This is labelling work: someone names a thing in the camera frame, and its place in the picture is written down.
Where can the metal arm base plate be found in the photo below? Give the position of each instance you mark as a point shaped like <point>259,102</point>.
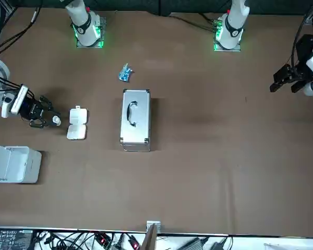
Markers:
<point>217,47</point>
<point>102,26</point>

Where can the white bin with lid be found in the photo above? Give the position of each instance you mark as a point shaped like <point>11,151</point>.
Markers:
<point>13,166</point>

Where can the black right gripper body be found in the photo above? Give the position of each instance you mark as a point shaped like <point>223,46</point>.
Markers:
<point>34,110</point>

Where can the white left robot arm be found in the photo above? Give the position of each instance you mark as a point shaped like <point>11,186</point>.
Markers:
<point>233,26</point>

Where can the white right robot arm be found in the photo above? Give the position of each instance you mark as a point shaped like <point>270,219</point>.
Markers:
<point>81,26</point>

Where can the black device with red light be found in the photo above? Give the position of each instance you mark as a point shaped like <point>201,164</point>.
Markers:
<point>102,239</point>

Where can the blue and white packet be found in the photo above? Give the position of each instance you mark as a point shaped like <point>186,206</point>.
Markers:
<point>125,74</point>

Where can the black power adapter with label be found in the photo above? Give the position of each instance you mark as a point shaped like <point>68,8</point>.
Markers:
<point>13,239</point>

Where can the white open pill box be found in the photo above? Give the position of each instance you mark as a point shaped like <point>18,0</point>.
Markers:
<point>77,131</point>

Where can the small clear medicine bottle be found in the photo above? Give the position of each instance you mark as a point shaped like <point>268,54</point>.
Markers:
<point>57,120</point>

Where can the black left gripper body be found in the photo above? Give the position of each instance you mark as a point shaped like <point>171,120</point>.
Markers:
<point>302,54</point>

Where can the aluminium camera post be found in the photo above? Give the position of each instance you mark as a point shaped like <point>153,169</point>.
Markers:
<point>152,226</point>

